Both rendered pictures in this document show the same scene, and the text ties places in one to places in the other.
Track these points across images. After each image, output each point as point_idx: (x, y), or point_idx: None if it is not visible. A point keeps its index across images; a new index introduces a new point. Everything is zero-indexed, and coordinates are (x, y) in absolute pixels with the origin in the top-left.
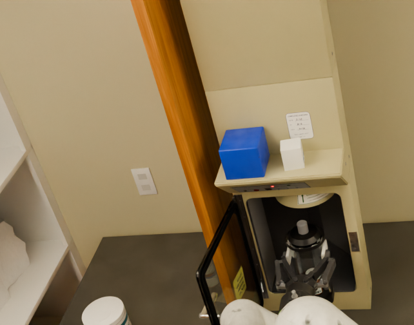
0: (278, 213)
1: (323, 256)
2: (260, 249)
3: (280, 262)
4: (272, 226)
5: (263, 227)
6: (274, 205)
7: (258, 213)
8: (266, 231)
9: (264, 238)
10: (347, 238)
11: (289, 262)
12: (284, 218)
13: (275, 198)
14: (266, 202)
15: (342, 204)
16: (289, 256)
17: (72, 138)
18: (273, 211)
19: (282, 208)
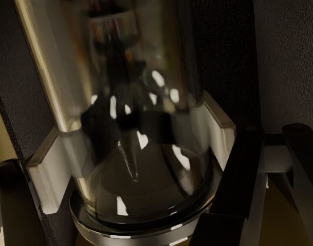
0: (220, 38)
1: (44, 208)
2: None
3: (280, 170)
4: (242, 10)
5: (275, 55)
6: (229, 68)
7: (282, 113)
8: (267, 25)
9: (280, 24)
10: (5, 113)
11: (224, 144)
12: (206, 14)
13: (224, 82)
14: (248, 86)
15: (50, 231)
16: (220, 157)
17: None
18: (233, 51)
19: (209, 47)
